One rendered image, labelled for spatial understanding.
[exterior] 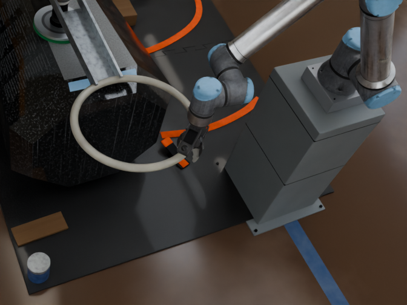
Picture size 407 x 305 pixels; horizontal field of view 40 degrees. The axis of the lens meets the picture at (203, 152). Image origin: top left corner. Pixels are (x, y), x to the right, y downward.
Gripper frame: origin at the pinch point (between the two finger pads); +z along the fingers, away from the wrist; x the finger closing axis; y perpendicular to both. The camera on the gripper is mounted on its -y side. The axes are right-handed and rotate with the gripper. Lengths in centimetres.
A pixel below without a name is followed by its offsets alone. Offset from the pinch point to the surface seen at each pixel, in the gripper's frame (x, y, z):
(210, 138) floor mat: 10, 88, 78
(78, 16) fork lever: 67, 29, -17
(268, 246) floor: -47, 43, 87
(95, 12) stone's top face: 72, 52, -3
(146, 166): 8.8, -18.5, -7.7
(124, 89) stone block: 40.7, 25.4, 7.1
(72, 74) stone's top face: 59, 14, 0
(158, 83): 24.7, 22.3, -8.0
